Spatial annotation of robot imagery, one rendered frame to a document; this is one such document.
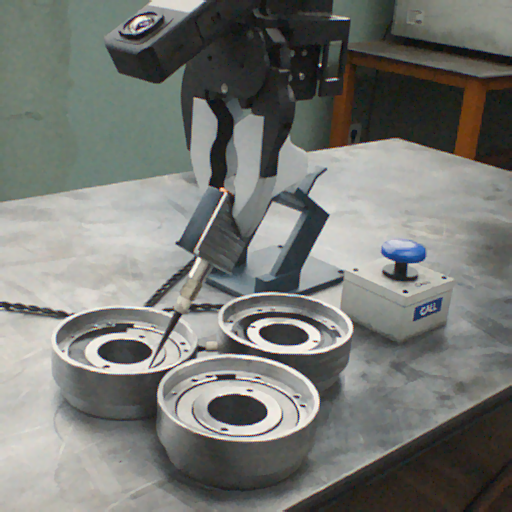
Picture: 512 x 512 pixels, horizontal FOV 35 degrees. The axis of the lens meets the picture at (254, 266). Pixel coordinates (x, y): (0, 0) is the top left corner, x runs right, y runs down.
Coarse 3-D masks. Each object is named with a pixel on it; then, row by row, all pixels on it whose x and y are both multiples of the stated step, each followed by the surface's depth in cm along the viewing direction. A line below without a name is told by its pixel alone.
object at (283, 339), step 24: (240, 312) 67; (288, 312) 68; (312, 312) 68; (336, 312) 66; (216, 336) 64; (264, 336) 66; (288, 336) 66; (312, 336) 64; (288, 360) 59; (312, 360) 60; (336, 360) 61; (312, 384) 61
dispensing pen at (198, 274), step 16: (208, 192) 57; (208, 208) 56; (192, 224) 57; (176, 240) 57; (192, 240) 56; (192, 272) 57; (208, 272) 57; (192, 288) 57; (176, 304) 57; (176, 320) 57
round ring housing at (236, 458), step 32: (160, 384) 54; (192, 384) 56; (288, 384) 57; (160, 416) 52; (224, 416) 56; (256, 416) 56; (192, 448) 50; (224, 448) 49; (256, 448) 49; (288, 448) 50; (224, 480) 50; (256, 480) 51
